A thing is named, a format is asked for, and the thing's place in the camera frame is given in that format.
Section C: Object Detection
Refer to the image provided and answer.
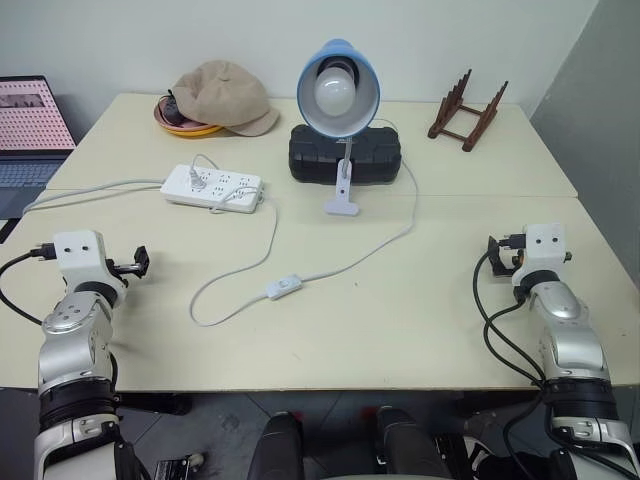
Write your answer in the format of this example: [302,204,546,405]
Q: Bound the white lamp power cord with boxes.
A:
[188,117,420,329]

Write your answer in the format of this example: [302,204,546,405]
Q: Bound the brown wooden rack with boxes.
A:
[427,68,510,154]

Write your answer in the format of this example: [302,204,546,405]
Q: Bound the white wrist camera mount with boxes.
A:
[53,229,129,301]
[512,222,570,289]

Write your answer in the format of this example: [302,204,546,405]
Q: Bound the white power strip cable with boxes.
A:
[20,177,171,216]

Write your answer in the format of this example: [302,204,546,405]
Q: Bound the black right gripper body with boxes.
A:
[498,247,525,278]

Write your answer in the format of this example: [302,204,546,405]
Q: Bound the blue clip desk lamp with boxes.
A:
[296,38,382,217]

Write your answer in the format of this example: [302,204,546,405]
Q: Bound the white light bulb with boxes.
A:
[313,67,357,119]

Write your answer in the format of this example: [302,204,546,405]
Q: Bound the white power strip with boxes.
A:
[160,163,265,215]

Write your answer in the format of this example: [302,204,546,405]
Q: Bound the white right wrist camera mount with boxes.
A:
[512,222,570,289]

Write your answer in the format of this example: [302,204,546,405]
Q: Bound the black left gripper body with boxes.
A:
[104,257,137,289]

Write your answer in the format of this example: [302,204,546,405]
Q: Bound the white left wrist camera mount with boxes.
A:
[53,229,129,301]

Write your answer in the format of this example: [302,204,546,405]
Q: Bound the grey laptop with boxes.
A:
[0,74,79,221]

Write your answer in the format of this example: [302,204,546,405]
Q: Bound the dark rounded shape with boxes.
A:
[249,410,306,480]
[374,405,451,480]

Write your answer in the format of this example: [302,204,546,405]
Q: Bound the black plastic case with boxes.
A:
[288,125,404,185]

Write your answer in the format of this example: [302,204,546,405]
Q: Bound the beige cloth cap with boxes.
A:
[169,59,281,137]

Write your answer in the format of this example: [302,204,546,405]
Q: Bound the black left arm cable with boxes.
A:
[0,243,57,326]

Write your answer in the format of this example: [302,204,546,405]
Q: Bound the yellow and pink plate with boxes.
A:
[152,97,226,139]

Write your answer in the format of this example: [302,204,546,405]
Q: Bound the white inline cord switch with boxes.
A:
[266,273,302,301]

